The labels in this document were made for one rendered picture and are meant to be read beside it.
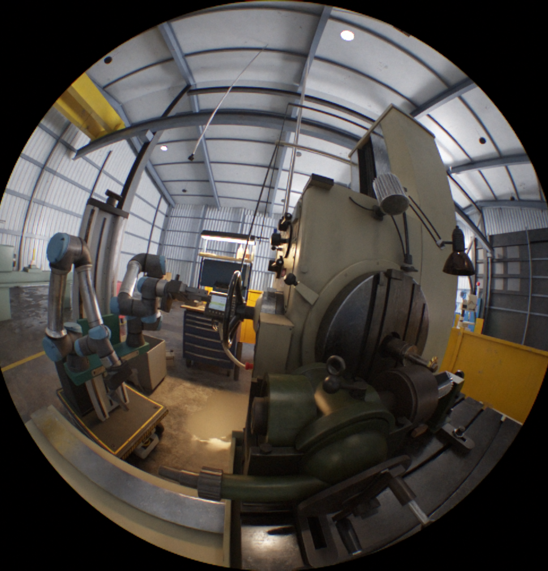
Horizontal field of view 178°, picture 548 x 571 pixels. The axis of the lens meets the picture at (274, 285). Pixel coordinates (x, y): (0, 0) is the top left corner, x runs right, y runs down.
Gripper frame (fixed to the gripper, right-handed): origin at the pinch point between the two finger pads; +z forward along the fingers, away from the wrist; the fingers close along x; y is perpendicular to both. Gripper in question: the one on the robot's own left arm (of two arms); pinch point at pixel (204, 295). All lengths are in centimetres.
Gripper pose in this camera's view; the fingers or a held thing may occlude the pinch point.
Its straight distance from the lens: 69.9
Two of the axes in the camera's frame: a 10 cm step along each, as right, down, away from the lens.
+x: -1.5, 3.5, 9.2
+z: 9.8, 1.5, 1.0
